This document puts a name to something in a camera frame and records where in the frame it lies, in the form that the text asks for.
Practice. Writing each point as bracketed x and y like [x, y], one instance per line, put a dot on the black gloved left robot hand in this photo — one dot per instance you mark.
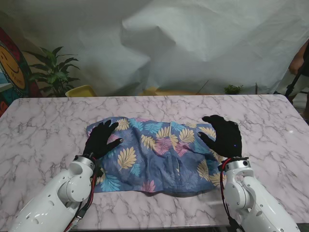
[100, 140]

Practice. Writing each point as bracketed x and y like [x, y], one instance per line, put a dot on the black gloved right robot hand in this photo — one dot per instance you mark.
[228, 140]

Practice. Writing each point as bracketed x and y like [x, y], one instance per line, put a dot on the blue leaf print pillowcase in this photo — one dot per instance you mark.
[157, 164]

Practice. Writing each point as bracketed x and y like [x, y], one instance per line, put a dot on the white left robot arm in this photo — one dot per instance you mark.
[48, 200]

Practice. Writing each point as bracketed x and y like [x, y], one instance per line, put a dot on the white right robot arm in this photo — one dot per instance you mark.
[251, 200]

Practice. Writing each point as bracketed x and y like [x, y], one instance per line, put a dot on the small green plant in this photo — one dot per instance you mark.
[233, 89]

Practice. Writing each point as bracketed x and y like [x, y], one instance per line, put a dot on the yellow chair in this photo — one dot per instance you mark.
[79, 91]

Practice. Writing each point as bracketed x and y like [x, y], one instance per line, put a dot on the thin brown stick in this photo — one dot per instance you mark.
[203, 85]

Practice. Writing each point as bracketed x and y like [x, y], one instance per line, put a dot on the yellow bench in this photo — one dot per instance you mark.
[178, 91]

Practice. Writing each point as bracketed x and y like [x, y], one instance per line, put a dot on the large green potted plant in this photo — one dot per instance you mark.
[54, 72]

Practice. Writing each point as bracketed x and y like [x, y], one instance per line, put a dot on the bystander person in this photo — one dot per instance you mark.
[300, 55]

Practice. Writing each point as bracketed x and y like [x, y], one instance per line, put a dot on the colourful smiley mural board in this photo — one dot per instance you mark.
[12, 70]

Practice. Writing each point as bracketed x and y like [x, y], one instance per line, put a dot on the white backdrop sheet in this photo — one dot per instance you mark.
[169, 36]

